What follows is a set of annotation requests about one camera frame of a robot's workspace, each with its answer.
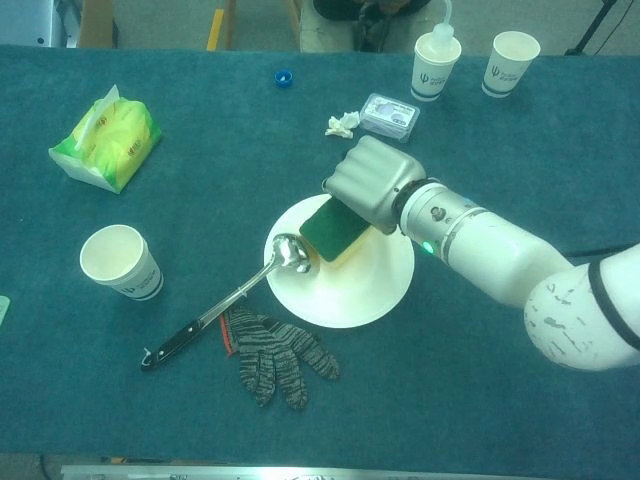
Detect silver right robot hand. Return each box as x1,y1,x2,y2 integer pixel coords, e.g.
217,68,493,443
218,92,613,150
322,134,429,236

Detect green yellow sponge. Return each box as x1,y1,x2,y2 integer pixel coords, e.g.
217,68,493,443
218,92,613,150
298,197,371,269

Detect crumpled white tissue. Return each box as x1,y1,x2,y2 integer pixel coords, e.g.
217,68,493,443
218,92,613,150
324,110,361,140

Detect clear purple plastic box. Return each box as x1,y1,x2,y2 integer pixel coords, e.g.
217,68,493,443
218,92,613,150
358,92,421,145

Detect white paper cup blue logo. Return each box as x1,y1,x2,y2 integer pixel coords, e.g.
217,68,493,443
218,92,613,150
79,224,165,302
481,30,542,99
410,33,464,103

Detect white round plate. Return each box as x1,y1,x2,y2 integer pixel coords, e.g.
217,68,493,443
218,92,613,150
263,194,416,330

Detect white plastic squeeze bottle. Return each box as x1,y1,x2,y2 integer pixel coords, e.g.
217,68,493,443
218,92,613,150
417,0,461,64

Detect seated person dark clothes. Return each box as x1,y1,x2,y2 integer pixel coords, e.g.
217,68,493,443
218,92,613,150
299,0,432,52

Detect grey knitted work glove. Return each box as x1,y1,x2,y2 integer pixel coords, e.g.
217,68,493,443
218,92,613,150
219,305,341,411

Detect teal table cloth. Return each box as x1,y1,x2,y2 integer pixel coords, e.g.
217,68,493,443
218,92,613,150
0,43,640,474

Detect yellow green tissue pack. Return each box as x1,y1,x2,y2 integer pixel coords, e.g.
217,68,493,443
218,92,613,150
48,84,164,195

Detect black tripod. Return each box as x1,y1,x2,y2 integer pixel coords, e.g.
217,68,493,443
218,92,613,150
564,0,621,56

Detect brown cardboard sheet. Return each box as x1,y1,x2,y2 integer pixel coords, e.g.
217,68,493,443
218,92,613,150
78,0,120,49

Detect steel ladle black handle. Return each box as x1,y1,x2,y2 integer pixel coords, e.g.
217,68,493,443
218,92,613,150
140,233,314,374

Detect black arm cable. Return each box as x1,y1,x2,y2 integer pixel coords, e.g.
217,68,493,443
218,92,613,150
564,242,640,352

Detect aluminium frame rail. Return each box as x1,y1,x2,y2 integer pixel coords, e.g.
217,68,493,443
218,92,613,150
59,464,640,480

